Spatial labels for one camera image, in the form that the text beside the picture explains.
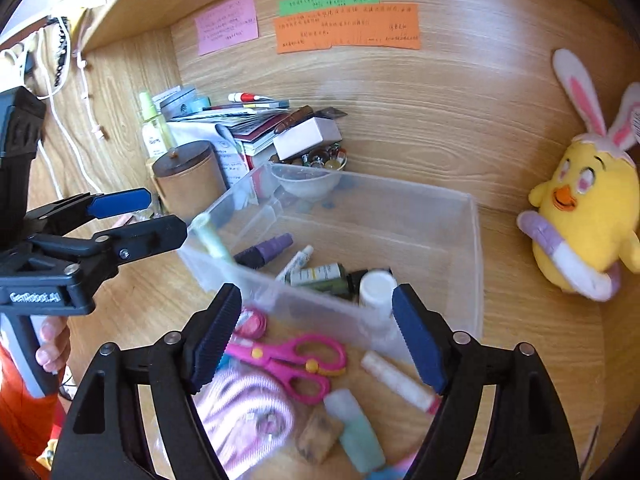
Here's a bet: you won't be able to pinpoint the white small bottle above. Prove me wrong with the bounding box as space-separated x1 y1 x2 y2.
359 270 397 320

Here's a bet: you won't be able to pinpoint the pink braided cable bundle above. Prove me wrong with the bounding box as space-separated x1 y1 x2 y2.
194 368 298 480

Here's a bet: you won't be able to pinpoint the dark green spray bottle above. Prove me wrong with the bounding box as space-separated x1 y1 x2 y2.
285 263 393 300

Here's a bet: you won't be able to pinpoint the white ointment tube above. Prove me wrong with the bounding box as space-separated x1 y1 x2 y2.
276 245 314 282

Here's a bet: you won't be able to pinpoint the wooden block stamp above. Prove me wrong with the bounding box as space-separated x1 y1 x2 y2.
295 405 345 465

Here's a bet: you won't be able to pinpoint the pale green tube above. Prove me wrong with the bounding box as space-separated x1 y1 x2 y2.
191 212 234 263

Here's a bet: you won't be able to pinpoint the left hand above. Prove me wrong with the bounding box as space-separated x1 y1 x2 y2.
35 316 70 373

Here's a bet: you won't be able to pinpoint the clear lip balm tube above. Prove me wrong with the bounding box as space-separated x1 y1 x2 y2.
360 351 442 415

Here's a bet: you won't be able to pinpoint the pink tape roll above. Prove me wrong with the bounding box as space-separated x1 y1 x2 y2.
233 308 268 340

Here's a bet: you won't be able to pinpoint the brown mug with lid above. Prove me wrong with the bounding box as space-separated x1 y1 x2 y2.
151 140 226 224

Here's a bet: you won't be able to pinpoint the purple black pen bottle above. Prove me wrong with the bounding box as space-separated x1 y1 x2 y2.
233 233 293 270

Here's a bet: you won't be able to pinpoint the pink scissors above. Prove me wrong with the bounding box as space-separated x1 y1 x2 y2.
226 334 348 405

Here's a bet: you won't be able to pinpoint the teal small bottle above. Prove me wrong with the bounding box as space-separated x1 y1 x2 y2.
323 389 386 474

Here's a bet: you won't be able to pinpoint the stack of papers and books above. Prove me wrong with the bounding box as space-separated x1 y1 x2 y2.
153 86 293 186

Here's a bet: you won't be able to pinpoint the red white marker pen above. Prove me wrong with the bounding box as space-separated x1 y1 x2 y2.
228 92 271 103

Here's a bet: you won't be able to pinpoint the clear plastic storage bin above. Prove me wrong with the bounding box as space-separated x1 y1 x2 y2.
179 164 484 362

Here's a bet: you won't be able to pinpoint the white bowl with beads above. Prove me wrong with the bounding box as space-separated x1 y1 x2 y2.
270 143 348 202

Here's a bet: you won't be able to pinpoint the white small box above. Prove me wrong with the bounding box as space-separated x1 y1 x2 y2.
273 117 342 160

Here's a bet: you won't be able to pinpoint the yellow chick plush toy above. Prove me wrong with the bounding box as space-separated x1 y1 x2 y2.
516 49 639 302

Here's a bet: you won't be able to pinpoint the pink sticky note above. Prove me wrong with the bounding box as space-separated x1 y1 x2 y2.
194 0 259 55

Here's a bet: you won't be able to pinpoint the orange sticky note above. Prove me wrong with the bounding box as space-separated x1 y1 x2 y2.
273 2 421 54

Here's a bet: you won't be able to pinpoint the green sticky note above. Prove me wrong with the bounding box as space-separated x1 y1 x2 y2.
278 0 381 18

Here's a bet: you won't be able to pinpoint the white charging cable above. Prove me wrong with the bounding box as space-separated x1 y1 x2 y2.
29 6 109 201

